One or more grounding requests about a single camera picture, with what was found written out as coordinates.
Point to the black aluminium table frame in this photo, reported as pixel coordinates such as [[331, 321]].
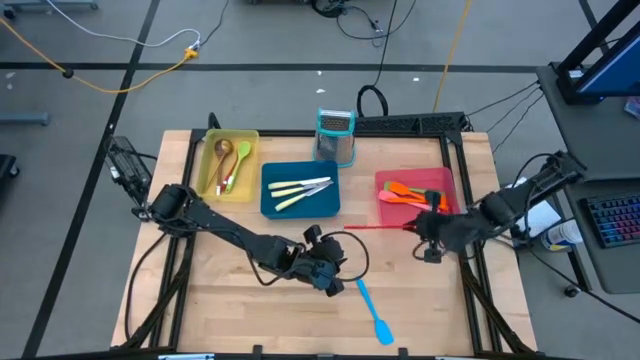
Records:
[[190, 150]]

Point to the black chair base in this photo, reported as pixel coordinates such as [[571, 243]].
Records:
[[7, 167]]

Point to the backlit black keyboard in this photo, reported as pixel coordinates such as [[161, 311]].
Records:
[[617, 220]]

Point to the grey cart base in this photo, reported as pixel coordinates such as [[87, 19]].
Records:
[[50, 5]]

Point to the grey floor bar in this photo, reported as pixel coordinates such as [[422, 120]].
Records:
[[25, 118]]

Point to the black mesh controller box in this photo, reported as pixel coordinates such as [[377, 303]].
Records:
[[125, 165]]

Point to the blue silicone spatula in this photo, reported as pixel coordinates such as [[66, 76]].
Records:
[[384, 332]]

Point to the red silicone spatula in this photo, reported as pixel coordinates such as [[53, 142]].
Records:
[[375, 227]]

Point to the grey desk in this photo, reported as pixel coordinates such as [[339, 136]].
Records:
[[615, 270], [575, 125]]

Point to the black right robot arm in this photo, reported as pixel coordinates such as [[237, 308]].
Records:
[[520, 200]]

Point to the green silicone spoon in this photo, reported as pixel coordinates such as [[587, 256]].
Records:
[[244, 149]]

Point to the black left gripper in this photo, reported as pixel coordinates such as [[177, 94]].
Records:
[[322, 260]]

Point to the green silicone spatula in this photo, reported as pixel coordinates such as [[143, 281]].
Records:
[[422, 190]]

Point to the yellow plastic bin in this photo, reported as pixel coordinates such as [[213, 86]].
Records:
[[250, 175]]

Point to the white labelled bottle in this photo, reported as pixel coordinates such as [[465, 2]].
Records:
[[562, 235]]

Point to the wooden utensil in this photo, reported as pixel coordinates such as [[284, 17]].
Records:
[[220, 172]]

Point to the monitor with blue screen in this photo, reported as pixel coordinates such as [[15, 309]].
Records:
[[615, 70]]

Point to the pink silicone spatula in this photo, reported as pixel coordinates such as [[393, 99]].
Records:
[[387, 196]]

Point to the white paper sheet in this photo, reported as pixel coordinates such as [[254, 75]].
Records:
[[545, 220]]

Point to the black monitor stand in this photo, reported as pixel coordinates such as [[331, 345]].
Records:
[[590, 45]]

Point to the brown wooden spoon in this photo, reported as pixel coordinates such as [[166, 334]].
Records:
[[223, 147]]

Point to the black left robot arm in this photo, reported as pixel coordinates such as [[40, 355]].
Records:
[[225, 232]]

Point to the pink plastic bin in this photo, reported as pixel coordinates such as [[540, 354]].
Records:
[[400, 174]]

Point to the black perforated control box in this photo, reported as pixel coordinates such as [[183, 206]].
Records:
[[425, 122]]

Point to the black caster wheel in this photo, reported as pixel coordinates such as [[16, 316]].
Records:
[[571, 292]]

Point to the teal blue plastic bin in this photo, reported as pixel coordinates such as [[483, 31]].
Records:
[[300, 170]]

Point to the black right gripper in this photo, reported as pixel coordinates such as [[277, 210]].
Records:
[[445, 230]]

